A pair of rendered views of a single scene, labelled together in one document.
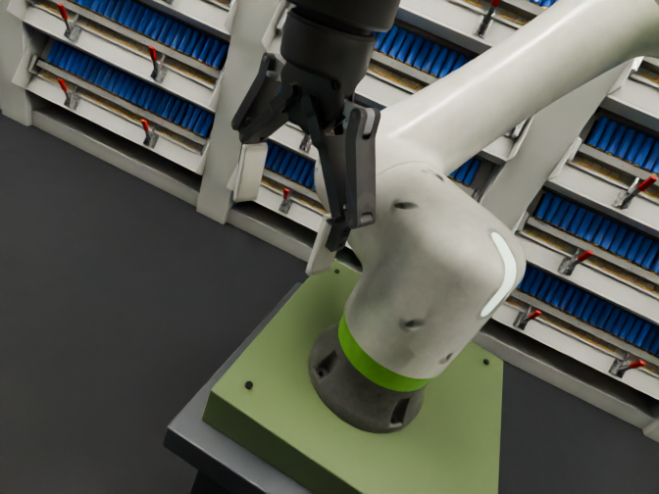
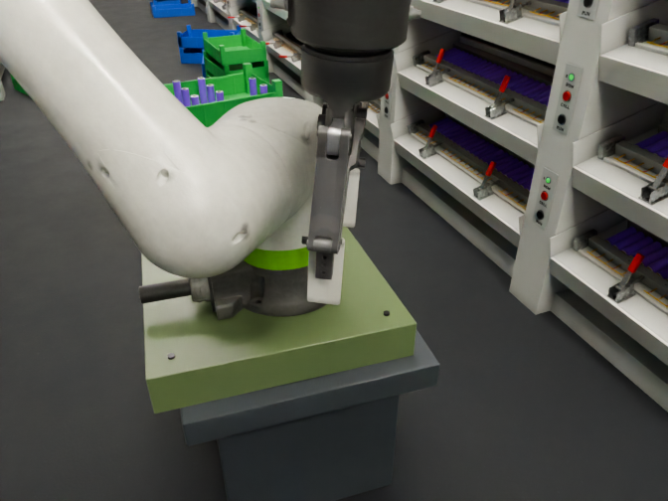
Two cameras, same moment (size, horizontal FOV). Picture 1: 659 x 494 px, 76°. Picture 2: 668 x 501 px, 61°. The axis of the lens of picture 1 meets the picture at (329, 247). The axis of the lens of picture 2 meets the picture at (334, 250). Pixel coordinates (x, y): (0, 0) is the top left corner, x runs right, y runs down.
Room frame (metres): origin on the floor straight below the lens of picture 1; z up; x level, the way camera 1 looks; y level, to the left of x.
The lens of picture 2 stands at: (0.61, 0.48, 0.78)
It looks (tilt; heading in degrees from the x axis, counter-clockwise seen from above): 33 degrees down; 242
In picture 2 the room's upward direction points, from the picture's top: straight up
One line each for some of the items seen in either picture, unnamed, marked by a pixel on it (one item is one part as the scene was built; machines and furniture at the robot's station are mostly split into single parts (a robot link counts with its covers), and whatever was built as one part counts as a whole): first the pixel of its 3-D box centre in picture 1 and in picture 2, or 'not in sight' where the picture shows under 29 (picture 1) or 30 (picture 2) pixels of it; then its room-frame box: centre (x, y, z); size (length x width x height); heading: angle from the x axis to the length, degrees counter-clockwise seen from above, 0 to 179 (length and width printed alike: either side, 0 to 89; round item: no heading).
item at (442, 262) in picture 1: (420, 278); (274, 182); (0.38, -0.10, 0.48); 0.16 x 0.13 x 0.19; 39
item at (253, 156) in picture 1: (250, 173); (325, 270); (0.42, 0.11, 0.50); 0.03 x 0.01 x 0.07; 145
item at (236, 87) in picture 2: not in sight; (210, 95); (0.24, -0.87, 0.36); 0.30 x 0.20 x 0.08; 3
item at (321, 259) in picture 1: (327, 243); (343, 197); (0.34, 0.00, 0.50); 0.03 x 0.01 x 0.07; 145
